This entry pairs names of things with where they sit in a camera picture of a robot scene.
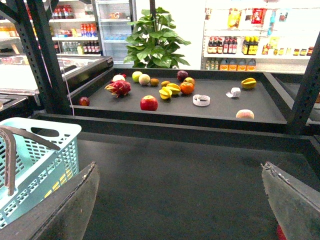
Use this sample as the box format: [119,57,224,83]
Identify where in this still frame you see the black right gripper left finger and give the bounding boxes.
[0,162,100,240]

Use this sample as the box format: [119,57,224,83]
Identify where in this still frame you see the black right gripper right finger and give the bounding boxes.
[261,161,320,240]

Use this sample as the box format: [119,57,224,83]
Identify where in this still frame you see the light blue plastic basket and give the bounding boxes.
[0,117,82,228]

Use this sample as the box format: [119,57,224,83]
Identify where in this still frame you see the yellow mango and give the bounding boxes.
[44,169,73,198]

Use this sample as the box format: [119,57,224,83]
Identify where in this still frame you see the pale peach at edge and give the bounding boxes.
[235,109,255,119]

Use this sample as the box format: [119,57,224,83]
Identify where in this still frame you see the small dark red plum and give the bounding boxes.
[78,96,90,107]

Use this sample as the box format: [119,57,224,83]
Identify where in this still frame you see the small white label roll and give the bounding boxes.
[225,87,241,98]

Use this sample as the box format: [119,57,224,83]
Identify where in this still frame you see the yellow starfruit far right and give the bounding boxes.
[241,77,257,90]

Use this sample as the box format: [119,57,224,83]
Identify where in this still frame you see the yellow starfruit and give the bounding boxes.
[241,77,257,90]
[166,83,181,95]
[159,86,173,100]

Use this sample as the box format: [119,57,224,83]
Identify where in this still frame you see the pink dragon fruit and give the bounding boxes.
[104,80,131,98]

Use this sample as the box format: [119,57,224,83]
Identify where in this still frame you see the red apple on tray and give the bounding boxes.
[140,95,158,111]

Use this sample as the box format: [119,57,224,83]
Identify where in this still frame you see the chest freezer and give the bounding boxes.
[0,55,114,96]

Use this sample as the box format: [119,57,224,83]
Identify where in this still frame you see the black display tray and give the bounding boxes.
[70,68,292,133]

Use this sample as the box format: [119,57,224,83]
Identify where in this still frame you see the white tape roll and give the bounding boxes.
[192,94,211,107]

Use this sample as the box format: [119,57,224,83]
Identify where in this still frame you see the white round fruit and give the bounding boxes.
[112,74,126,82]

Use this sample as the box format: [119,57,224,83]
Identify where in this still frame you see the green apple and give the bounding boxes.
[132,71,143,83]

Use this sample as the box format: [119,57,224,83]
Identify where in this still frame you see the pale round melon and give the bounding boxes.
[138,73,151,86]

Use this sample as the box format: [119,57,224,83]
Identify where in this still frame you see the yellow starfruit front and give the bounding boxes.
[159,86,173,100]

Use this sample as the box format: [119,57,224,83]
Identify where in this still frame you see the brown kiwi left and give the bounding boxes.
[150,78,159,87]

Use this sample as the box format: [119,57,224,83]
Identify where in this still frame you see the brown kiwi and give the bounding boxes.
[161,81,171,88]
[150,78,159,87]

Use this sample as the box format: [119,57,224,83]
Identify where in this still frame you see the orange tangerine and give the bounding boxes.
[179,82,195,95]

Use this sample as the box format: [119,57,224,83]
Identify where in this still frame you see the brown kiwi right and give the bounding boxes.
[161,81,171,88]

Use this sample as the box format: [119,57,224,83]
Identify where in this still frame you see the red yellow peach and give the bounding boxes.
[183,77,195,85]

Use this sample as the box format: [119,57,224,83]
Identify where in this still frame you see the yellow starfruit middle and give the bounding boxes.
[166,83,181,95]

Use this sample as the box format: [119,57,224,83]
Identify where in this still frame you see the dark purple passion fruit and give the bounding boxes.
[176,70,189,82]

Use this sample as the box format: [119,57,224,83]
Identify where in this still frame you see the white shelf with sauce bottles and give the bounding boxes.
[200,0,320,74]

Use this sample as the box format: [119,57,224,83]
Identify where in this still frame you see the white shelf with drink bottles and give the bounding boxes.
[24,0,102,57]

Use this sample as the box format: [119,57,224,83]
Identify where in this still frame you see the green potted plant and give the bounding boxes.
[123,7,191,69]

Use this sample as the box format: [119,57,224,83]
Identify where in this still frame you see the glass door refrigerator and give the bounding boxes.
[93,0,137,68]

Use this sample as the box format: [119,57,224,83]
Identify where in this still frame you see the black metal rack post right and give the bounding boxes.
[287,37,320,135]

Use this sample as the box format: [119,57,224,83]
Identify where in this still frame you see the black metal rack post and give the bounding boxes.
[0,0,72,115]
[287,37,320,135]

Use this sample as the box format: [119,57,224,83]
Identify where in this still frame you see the dark basket handle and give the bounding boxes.
[0,125,61,196]

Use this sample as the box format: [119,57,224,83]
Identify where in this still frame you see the black metal rack post left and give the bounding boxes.
[0,0,72,115]

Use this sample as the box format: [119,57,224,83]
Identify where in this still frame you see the white hanging cable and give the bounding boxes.
[48,0,75,116]

